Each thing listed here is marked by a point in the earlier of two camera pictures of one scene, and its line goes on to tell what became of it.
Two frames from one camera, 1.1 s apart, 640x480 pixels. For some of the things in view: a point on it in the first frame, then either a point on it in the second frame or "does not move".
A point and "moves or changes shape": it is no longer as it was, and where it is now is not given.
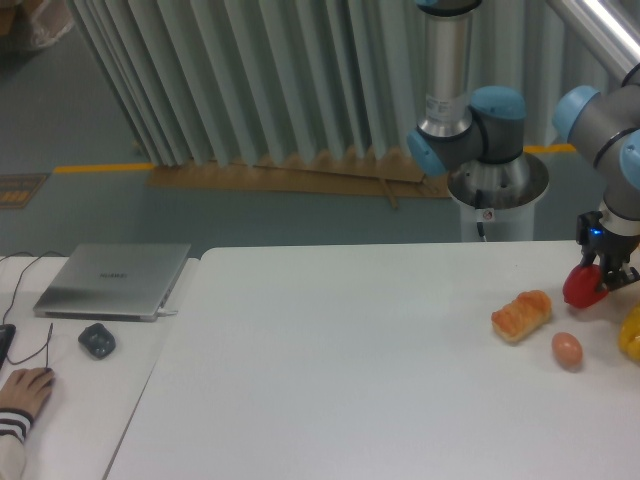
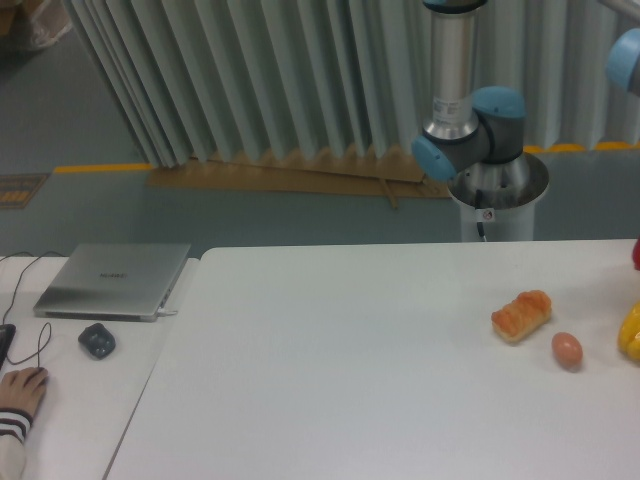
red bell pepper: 580,286 moves or changes shape
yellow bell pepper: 629,337 does not move
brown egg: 567,351 does not move
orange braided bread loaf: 530,311 does not move
